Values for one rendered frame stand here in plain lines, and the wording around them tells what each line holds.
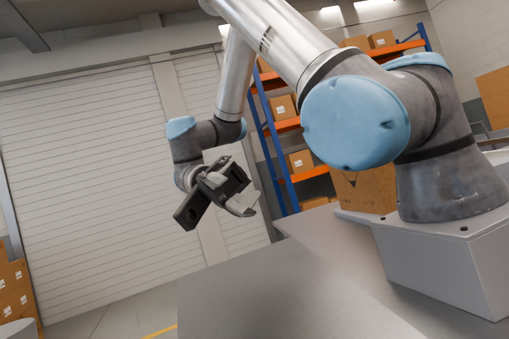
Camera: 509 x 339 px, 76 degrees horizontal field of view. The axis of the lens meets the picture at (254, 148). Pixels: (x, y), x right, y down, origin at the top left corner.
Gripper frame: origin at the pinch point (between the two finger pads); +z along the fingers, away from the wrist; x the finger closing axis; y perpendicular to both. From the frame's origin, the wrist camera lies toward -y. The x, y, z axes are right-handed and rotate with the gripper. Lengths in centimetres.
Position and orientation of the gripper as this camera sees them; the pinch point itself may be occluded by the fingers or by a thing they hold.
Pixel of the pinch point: (235, 199)
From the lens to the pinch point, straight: 56.5
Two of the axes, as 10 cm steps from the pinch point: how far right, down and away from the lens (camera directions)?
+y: 6.6, -6.6, 3.6
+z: 4.7, -0.1, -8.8
